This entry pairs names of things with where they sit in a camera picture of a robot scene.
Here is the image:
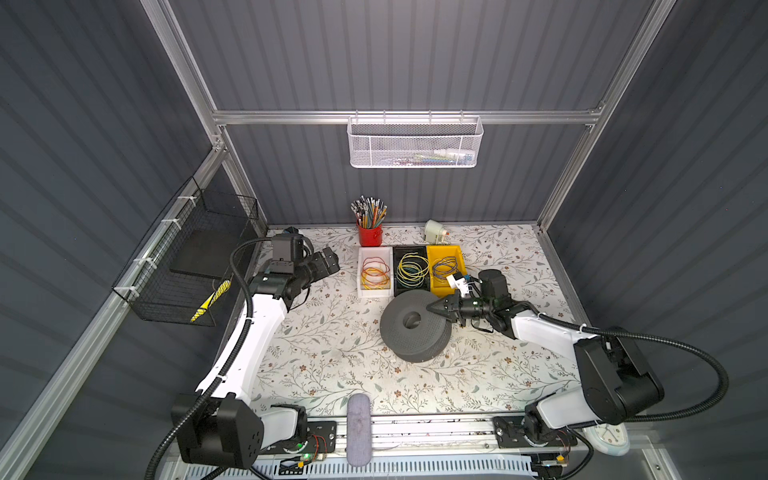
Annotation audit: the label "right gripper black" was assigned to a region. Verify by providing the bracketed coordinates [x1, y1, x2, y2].
[427, 290, 492, 326]

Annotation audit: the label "grey perforated cable spool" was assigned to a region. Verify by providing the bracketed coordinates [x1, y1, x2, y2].
[380, 290, 452, 363]

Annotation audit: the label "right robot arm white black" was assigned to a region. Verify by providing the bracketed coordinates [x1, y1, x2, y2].
[426, 269, 730, 447]

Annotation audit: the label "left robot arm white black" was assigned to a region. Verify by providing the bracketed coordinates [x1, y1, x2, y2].
[144, 228, 340, 479]

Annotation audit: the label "yellow plastic bin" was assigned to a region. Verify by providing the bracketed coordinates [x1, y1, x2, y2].
[427, 245, 467, 298]

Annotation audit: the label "black plastic bin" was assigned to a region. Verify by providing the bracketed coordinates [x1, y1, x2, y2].
[393, 245, 430, 296]

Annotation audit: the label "red pencil cup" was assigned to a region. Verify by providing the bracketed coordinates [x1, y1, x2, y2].
[358, 225, 383, 247]

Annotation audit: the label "white plastic bin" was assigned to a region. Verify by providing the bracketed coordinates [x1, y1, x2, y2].
[356, 246, 395, 299]

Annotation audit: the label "bundle of pencils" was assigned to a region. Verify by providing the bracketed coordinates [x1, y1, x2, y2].
[350, 196, 388, 229]

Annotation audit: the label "pale green pencil sharpener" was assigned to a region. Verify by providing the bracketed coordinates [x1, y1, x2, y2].
[424, 220, 449, 245]

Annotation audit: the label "yellow black striped tool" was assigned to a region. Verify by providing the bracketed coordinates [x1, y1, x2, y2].
[190, 279, 232, 323]

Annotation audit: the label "black pad in basket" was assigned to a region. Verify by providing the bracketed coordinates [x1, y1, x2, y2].
[170, 230, 239, 279]

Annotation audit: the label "grey fuzzy oblong brush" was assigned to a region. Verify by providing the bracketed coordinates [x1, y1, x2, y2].
[346, 393, 373, 467]

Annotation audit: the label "white round clock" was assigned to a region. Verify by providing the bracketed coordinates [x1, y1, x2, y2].
[583, 424, 630, 457]

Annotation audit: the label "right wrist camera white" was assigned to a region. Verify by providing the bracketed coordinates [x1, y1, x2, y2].
[447, 272, 471, 298]

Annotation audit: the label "yellow cable in black bin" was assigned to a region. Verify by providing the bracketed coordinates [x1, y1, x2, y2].
[395, 251, 430, 288]

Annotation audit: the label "green cable coil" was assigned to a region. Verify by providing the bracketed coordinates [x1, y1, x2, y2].
[397, 263, 430, 290]

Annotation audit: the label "red cable coil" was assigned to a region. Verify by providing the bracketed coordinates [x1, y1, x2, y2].
[360, 256, 392, 289]

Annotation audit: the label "white wire mesh basket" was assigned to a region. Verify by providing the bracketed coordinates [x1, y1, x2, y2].
[346, 115, 484, 169]

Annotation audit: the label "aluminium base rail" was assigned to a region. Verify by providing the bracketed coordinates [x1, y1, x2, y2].
[173, 413, 661, 463]

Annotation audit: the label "black wire wall basket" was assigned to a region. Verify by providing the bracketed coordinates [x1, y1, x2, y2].
[113, 180, 260, 327]

